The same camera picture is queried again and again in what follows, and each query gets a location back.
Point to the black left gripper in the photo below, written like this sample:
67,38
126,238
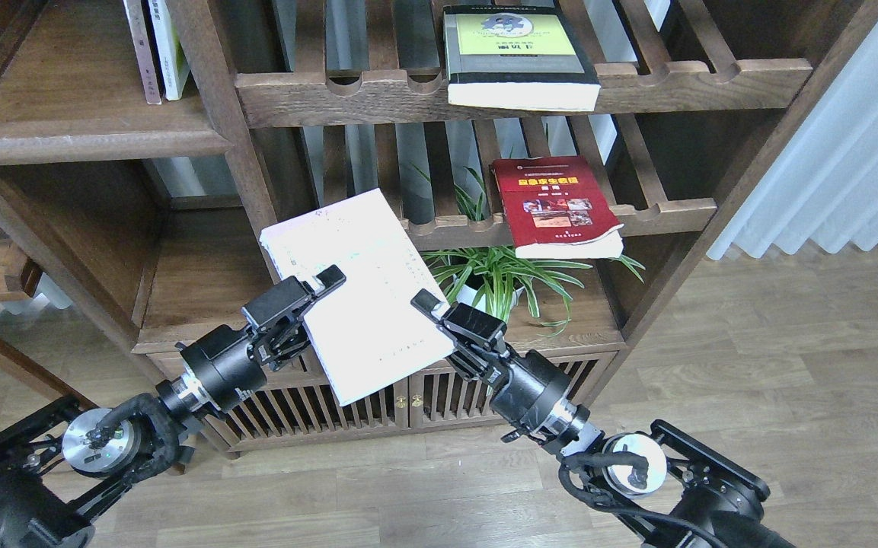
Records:
226,366

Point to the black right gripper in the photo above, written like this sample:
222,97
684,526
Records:
529,391

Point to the white lavender paperback book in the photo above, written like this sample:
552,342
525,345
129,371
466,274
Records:
366,333

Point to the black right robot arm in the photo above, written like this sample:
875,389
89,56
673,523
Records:
665,486

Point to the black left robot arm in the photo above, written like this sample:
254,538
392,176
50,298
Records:
62,466

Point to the green spider plant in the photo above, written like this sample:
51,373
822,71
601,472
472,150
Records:
500,266

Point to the red paperback book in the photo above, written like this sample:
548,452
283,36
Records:
555,209

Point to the dark wooden bookshelf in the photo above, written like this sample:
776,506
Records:
148,215

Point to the yellow-green black thick book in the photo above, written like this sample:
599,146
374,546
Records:
521,57

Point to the white green upright book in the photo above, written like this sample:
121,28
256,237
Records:
175,70

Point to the brown upright book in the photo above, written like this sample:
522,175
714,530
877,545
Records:
138,17

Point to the white curtain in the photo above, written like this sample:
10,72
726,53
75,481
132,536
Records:
823,187

